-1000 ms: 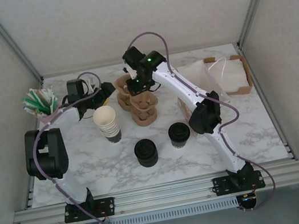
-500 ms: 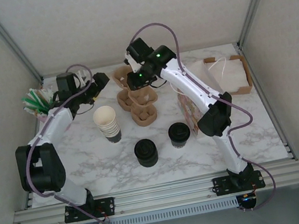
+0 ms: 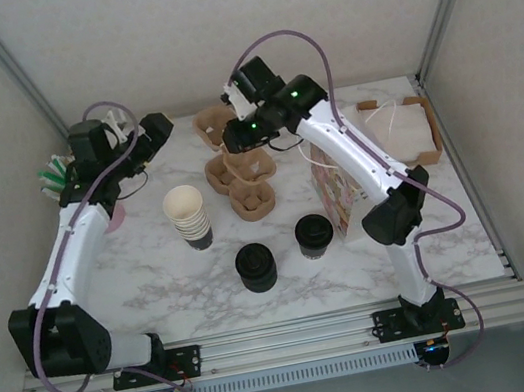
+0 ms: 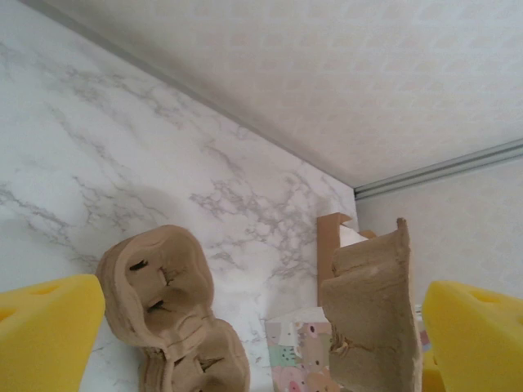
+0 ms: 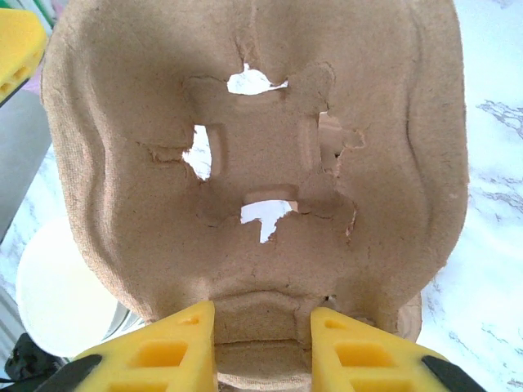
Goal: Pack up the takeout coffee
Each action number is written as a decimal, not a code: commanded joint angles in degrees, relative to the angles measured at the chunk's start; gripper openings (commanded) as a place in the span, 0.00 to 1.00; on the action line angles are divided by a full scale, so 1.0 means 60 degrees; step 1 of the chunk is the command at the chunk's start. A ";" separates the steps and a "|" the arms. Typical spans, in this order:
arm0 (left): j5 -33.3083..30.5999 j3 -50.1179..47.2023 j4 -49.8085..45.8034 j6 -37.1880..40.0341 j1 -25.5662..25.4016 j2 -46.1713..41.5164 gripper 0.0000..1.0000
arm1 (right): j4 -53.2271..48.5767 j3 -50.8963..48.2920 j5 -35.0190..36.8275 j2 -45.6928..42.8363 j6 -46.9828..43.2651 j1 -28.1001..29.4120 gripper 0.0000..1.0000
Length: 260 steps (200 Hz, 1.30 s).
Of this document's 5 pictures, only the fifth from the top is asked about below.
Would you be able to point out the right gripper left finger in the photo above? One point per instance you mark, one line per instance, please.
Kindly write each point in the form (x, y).
(163, 355)

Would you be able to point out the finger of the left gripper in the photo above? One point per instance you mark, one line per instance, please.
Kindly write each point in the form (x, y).
(18, 45)

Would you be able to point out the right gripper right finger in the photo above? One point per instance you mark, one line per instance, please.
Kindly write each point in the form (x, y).
(359, 359)

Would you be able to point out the stack of paper cups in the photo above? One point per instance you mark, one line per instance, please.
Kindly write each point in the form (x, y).
(61, 294)

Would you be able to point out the brown pulp cup carrier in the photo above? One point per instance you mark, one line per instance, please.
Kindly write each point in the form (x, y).
(265, 122)

